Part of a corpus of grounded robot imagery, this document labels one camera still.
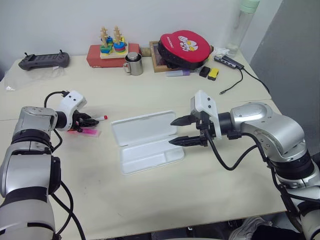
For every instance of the grey usb hub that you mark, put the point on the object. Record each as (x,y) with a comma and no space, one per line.
(228,61)

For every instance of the red capped white marker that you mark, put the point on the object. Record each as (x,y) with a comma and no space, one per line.
(103,117)

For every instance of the red cardboard box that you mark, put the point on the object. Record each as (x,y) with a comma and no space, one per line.
(95,58)

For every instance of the stainless steel mug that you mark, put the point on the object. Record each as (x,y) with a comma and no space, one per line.
(135,68)

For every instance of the black handheld controller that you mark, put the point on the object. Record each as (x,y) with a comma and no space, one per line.
(42,61)

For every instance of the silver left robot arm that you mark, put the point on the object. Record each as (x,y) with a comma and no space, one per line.
(25,170)

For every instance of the grey metal cylinder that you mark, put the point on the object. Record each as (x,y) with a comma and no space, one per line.
(132,57)

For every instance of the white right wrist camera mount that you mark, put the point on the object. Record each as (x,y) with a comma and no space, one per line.
(207,102)

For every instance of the red black boxing pad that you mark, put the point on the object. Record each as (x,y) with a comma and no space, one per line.
(185,43)

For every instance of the clear green lidded bottle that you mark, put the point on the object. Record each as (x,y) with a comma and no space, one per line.
(240,30)

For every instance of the yellow black whiteboard eraser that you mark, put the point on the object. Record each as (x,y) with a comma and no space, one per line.
(213,74)

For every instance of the clear plastic bag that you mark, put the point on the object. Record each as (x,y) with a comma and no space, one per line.
(25,80)

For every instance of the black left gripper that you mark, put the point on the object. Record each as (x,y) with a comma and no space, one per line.
(78,122)

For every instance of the white grey sneaker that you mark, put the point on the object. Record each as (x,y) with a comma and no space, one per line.
(246,228)

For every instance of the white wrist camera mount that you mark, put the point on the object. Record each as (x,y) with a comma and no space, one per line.
(72,100)
(207,102)

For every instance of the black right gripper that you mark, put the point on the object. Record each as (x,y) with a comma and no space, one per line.
(201,125)

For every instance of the wooden framed tray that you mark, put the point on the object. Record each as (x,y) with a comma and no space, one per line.
(160,67)

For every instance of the wooden colourful stacking toy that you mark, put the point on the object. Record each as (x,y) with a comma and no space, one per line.
(110,53)

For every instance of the white open pencil case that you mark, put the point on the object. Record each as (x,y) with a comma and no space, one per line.
(147,130)

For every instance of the white purple marker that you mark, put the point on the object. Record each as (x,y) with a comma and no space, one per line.
(178,73)

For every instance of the white crumpled tissue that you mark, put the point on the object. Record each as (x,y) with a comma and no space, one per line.
(221,51)

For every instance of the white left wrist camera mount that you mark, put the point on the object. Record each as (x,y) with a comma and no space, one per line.
(72,100)

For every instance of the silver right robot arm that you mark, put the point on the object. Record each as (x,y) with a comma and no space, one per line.
(275,130)

